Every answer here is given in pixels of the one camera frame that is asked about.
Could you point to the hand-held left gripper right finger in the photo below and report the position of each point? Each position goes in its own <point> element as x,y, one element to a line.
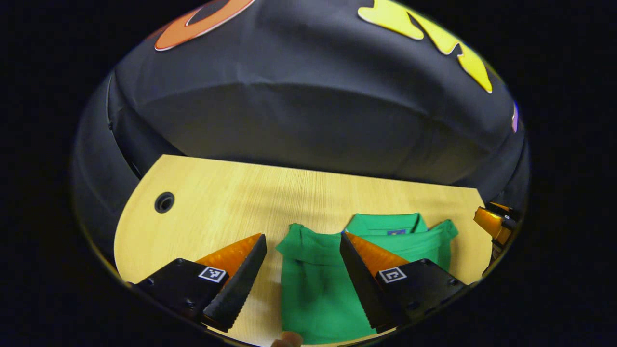
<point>361,284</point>

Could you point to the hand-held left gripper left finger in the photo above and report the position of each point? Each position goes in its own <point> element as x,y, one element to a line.
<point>246,284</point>

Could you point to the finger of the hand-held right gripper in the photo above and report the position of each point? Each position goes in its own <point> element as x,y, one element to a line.
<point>501,207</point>
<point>489,225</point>

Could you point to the green T-shirt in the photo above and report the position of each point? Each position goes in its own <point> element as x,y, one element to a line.
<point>318,299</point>

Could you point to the black table grommet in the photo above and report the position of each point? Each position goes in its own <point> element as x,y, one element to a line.
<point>164,202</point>

